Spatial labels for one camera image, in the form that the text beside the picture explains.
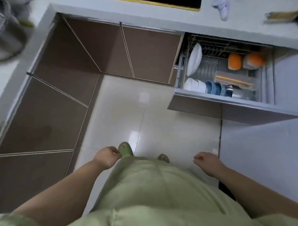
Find person's right hand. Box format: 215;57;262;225
193;152;228;178

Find person's left hand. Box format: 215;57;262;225
93;146;122;171

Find person's left forearm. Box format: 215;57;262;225
12;160;110;226

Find person's right forearm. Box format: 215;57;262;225
218;166;298;219

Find light green garment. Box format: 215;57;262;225
0;156;298;226

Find white appliance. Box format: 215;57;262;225
218;47;298;203

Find white bowl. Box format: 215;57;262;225
183;78;199;92
196;79;207;93

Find brown cabinet door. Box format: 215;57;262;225
32;20;100;107
0;77;88;154
63;17;135;78
122;25;182;84
0;151;74;213

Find bundle of chopsticks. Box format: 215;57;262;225
215;72;255;89

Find white plate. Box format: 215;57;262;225
187;43;203;76

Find orange bowl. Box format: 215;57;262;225
227;53;243;70
243;52;266;70

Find white cloth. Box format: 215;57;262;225
212;0;230;21

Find steel pot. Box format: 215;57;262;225
0;0;31;62

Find black cooktop with yellow edge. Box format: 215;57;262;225
120;0;202;12

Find yellow and black tool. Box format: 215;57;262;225
264;11;298;25

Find pull-out drawer with wire rack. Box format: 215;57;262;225
167;33;298;127

